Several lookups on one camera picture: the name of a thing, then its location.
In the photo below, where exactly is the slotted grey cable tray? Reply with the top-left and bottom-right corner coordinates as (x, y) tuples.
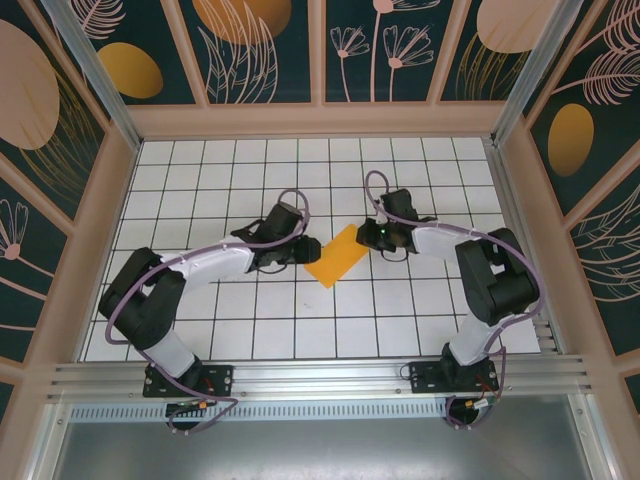
(69, 403), (451, 422)

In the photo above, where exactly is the aluminium frame post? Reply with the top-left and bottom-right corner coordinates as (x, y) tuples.
(39, 0), (144, 151)
(491, 0), (590, 147)

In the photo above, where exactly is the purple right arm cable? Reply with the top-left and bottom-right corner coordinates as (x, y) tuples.
(363, 169), (546, 432)

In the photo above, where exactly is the small controller board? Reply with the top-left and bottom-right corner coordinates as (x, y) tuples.
(462, 394), (501, 415)
(167, 398), (219, 417)

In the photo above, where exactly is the grey metal panel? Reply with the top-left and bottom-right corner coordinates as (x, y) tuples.
(29, 418), (616, 480)

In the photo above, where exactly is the white grid mat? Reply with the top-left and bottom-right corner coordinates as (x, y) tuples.
(74, 138), (544, 361)

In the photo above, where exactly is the aluminium side rail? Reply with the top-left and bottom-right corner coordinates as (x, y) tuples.
(483, 139), (569, 357)

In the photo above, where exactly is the long aluminium mounting rail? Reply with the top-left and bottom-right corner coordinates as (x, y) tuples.
(47, 354), (596, 401)

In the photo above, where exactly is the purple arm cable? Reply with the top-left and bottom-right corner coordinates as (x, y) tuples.
(103, 188), (312, 437)
(363, 169), (546, 432)

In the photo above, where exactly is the orange cloth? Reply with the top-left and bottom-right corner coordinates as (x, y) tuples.
(303, 223), (370, 290)

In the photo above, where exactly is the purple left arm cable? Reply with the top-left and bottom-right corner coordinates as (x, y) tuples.
(103, 188), (312, 437)

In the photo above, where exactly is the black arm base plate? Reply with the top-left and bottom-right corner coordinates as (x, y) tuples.
(142, 363), (236, 400)
(408, 359), (500, 396)

